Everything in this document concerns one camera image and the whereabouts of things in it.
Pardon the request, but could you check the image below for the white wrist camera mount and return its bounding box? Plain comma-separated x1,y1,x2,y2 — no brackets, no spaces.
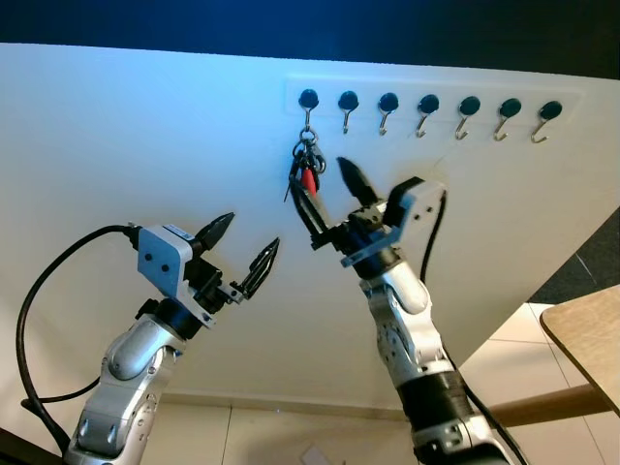
136,224,243,326
339,177,449,269

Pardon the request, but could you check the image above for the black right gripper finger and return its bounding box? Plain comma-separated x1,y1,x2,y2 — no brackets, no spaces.
336,158,381,209
291,179,330,243

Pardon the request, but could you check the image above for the wooden table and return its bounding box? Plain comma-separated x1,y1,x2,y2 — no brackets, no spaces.
540,286,620,418

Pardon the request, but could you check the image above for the key bunch with red tag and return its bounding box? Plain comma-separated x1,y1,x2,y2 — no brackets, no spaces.
288,134,328,204

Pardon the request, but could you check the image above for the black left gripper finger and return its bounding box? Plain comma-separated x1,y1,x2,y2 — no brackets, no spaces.
237,237,282,299
197,213,236,258

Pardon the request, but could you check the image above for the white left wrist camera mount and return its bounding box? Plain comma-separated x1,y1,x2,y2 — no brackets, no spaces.
136,224,243,326

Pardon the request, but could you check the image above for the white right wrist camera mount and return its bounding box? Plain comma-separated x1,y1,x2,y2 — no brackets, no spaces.
339,177,449,269

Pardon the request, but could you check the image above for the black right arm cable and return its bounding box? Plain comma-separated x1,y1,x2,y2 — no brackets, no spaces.
419,189,529,465

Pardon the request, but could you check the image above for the white hook rack board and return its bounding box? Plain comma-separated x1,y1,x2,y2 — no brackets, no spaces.
284,77,588,125

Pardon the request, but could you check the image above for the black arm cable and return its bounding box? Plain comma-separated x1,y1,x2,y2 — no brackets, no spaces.
16,224,141,456
419,189,529,465

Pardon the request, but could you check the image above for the black knob metal hook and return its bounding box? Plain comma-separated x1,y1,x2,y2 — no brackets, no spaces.
530,101,564,144
298,88,321,137
455,96,481,140
416,94,440,139
338,91,360,134
377,93,400,137
493,98,522,142

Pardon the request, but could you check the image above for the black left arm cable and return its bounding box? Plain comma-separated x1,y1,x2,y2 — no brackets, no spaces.
16,224,141,456

